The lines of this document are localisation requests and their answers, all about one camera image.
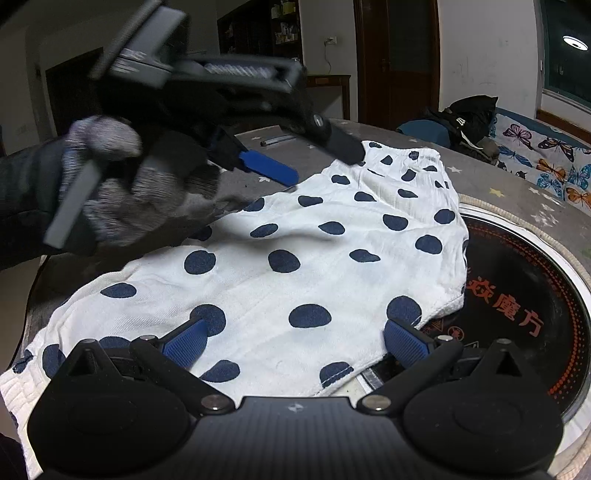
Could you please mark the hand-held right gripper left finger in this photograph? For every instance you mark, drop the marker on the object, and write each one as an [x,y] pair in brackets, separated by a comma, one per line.
[187,342]

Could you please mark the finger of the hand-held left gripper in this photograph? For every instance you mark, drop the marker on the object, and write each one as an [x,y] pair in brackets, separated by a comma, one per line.
[270,168]
[341,143]

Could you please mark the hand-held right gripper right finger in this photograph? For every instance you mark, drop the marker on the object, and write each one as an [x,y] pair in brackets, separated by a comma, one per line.
[404,344]

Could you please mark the white navy polka dot pants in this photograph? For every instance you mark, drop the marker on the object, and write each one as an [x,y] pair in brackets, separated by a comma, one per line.
[300,258]

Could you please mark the person's left hand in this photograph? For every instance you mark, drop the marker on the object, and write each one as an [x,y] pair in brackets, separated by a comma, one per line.
[138,203]

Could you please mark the ballpoint pen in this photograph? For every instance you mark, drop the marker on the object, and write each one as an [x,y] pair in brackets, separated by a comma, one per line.
[277,140]

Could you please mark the dark wooden desk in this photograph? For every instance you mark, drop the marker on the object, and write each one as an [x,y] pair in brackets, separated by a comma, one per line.
[328,81]

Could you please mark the blue sofa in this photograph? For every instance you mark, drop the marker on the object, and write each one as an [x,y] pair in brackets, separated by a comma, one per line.
[425,131]

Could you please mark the dark shelf cabinet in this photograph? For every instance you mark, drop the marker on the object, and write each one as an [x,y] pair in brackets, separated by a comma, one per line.
[281,27]

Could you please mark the dark wooden door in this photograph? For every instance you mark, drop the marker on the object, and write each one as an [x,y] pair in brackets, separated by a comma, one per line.
[397,46]
[69,92]

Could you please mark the round black induction cooker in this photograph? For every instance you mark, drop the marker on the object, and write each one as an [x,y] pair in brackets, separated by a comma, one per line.
[517,286]

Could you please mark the black bag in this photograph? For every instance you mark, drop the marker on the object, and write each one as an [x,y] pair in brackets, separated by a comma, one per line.
[471,115]

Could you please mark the butterfly print pillow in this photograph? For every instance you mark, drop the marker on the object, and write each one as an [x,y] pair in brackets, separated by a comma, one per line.
[545,152]

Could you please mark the window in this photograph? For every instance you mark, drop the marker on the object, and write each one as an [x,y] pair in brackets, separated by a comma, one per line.
[568,69]

